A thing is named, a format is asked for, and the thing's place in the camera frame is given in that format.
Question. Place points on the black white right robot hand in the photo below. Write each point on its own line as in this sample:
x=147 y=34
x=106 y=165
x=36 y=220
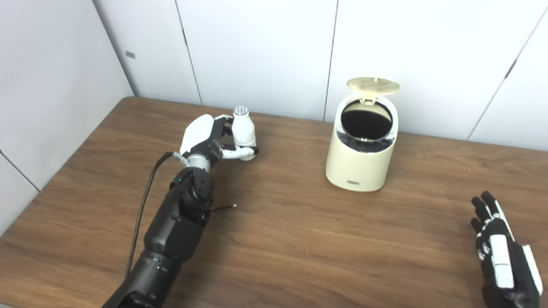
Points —
x=509 y=273

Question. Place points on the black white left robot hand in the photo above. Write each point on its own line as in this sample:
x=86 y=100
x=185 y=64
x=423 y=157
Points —
x=197 y=134

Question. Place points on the small white plastic bottle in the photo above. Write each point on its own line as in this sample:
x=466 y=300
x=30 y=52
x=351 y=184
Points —
x=244 y=130

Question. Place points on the round cream bin lid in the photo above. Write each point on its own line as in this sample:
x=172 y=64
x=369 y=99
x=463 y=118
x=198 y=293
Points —
x=372 y=85

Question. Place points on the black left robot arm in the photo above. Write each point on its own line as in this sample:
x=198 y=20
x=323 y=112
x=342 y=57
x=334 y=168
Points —
x=175 y=231

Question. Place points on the cream-colored cylindrical bin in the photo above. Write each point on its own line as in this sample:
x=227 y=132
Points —
x=359 y=167

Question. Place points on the black bin liner bag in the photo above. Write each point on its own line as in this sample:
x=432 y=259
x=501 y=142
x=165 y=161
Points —
x=366 y=124

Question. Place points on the small grey wall plate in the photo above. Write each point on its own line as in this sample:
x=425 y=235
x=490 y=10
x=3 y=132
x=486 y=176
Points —
x=130 y=54

